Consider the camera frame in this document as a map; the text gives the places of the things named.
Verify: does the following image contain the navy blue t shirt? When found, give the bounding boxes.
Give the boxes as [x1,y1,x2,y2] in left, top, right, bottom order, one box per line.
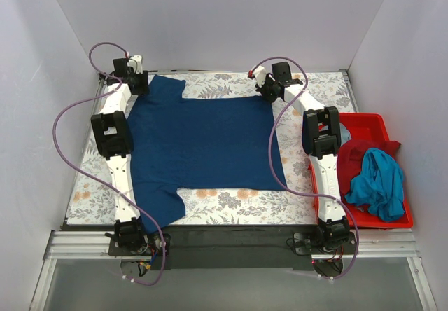
[127,75,286,233]

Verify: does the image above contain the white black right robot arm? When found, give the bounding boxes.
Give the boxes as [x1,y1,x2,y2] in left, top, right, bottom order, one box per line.
[248,61,350,253]

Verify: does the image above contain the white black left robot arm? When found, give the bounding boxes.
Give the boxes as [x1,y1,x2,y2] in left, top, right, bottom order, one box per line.
[91,55,149,255]

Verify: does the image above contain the grey t shirt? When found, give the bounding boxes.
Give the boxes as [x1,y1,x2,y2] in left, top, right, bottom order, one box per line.
[339,123,351,145]

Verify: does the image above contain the red t shirt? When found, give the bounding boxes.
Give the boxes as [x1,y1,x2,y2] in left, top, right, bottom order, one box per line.
[337,139,401,196]

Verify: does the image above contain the teal blue t shirt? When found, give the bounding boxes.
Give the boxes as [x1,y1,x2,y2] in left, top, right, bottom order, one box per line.
[344,148,405,223]

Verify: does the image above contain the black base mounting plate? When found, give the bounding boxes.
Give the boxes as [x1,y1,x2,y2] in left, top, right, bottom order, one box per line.
[106,225,356,271]

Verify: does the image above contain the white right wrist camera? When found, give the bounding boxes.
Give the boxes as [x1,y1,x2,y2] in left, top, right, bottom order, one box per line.
[248,65,268,86]

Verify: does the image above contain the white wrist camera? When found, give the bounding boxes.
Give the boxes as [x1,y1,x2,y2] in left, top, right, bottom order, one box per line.
[127,55,144,74]
[248,65,268,86]

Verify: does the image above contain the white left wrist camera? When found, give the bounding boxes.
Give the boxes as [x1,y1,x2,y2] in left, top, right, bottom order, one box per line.
[127,55,144,74]

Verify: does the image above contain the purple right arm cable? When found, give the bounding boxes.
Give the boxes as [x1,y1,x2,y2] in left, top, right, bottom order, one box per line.
[250,56,361,281]

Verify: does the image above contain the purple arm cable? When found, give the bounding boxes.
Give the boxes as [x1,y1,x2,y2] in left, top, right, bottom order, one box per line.
[250,56,361,281]
[52,41,167,286]

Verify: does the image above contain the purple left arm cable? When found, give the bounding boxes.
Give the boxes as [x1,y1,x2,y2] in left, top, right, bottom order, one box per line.
[52,41,167,286]

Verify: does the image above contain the aluminium frame rail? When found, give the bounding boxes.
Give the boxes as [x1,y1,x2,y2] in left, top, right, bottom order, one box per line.
[29,229,116,311]

